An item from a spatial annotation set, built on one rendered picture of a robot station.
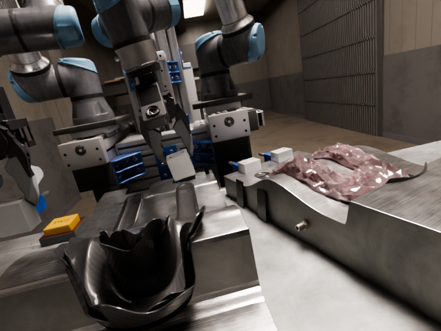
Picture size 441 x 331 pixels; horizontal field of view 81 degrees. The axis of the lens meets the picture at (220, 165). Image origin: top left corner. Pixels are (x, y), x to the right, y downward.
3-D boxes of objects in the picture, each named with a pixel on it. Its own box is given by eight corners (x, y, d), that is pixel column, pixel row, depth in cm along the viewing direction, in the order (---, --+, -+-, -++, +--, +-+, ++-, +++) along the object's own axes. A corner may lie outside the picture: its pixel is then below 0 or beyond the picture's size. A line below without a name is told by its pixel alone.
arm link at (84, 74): (103, 92, 94) (92, 52, 91) (63, 98, 90) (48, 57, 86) (104, 93, 105) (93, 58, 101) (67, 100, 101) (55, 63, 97)
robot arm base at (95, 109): (83, 123, 107) (75, 98, 105) (119, 116, 108) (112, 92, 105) (66, 127, 93) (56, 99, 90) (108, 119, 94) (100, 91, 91)
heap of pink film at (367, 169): (258, 180, 59) (253, 148, 57) (315, 159, 66) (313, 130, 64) (362, 224, 37) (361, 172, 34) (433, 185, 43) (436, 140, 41)
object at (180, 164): (173, 161, 71) (166, 143, 68) (190, 155, 71) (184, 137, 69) (174, 181, 59) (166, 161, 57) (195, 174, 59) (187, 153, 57)
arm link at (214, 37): (210, 74, 108) (203, 39, 105) (238, 67, 101) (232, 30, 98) (193, 75, 99) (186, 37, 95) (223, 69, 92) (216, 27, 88)
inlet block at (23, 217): (39, 207, 56) (30, 184, 54) (63, 201, 56) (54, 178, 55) (0, 238, 43) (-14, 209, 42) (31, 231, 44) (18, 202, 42)
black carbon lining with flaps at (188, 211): (127, 205, 56) (115, 164, 54) (199, 189, 58) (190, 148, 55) (58, 360, 23) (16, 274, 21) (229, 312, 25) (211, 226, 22)
